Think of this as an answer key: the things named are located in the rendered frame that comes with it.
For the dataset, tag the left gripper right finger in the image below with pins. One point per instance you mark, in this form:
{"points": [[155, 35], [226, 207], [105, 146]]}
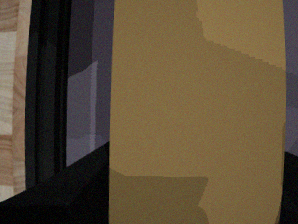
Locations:
{"points": [[289, 203]]}

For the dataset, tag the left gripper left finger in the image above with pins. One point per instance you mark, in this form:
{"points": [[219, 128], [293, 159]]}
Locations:
{"points": [[78, 194]]}

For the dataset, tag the brown cardboard carton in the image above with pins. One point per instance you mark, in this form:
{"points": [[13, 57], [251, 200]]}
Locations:
{"points": [[198, 112]]}

